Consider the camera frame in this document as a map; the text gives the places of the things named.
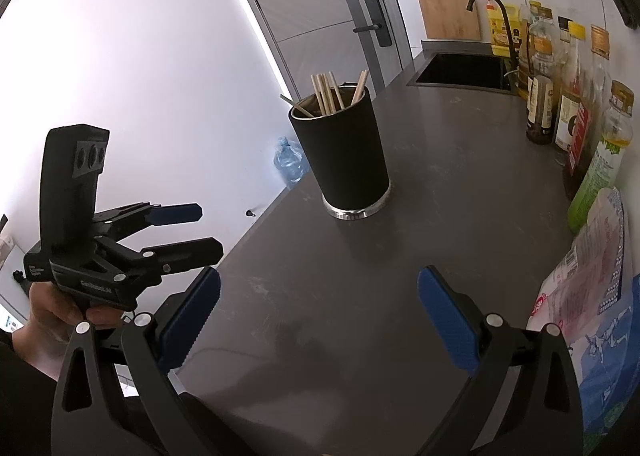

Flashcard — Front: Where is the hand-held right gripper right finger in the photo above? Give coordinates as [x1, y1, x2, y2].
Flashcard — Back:
[417, 265, 586, 456]

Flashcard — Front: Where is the red label sauce bottle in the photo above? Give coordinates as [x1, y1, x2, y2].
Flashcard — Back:
[562, 22, 598, 201]

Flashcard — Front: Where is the black kitchen sink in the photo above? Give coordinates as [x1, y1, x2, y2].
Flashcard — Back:
[406, 52, 516, 96]

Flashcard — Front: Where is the blue and white salt bag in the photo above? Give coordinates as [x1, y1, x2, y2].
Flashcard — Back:
[567, 271, 640, 417]

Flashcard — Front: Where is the dark soy sauce bottle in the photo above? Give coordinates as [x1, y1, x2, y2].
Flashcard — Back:
[526, 7, 557, 145]

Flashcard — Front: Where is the white and pink bag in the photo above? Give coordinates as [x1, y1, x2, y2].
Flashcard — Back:
[527, 186, 626, 332]

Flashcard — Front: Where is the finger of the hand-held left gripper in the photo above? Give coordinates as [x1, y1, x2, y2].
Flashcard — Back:
[95, 237, 225, 287]
[92, 202, 203, 243]

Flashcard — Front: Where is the small yellow cap bottle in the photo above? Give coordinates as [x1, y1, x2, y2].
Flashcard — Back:
[519, 0, 543, 102]

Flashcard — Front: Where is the bundle of wooden chopsticks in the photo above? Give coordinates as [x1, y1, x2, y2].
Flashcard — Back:
[280, 69, 370, 118]

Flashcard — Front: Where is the black cap sauce bottle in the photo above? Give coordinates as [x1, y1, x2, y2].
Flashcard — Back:
[552, 17, 583, 152]

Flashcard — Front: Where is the yellow box by sink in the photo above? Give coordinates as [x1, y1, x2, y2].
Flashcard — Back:
[487, 3, 523, 57]

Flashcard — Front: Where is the person's left hand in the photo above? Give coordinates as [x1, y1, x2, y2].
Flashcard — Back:
[12, 281, 129, 382]

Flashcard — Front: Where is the orange cap clear bottle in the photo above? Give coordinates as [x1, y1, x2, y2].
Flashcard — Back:
[585, 25, 613, 137]

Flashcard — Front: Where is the black door lock handle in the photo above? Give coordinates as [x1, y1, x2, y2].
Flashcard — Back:
[353, 0, 393, 48]

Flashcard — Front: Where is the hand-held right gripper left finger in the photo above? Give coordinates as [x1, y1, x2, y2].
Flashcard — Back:
[50, 265, 222, 456]

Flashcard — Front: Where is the black cylindrical utensil holder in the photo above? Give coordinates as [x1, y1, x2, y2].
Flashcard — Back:
[288, 82, 392, 221]

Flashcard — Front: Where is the person's left forearm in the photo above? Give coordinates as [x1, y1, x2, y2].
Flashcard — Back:
[0, 328, 58, 456]

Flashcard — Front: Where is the blue water bottle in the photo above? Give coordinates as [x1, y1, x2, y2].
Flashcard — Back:
[272, 136, 310, 189]

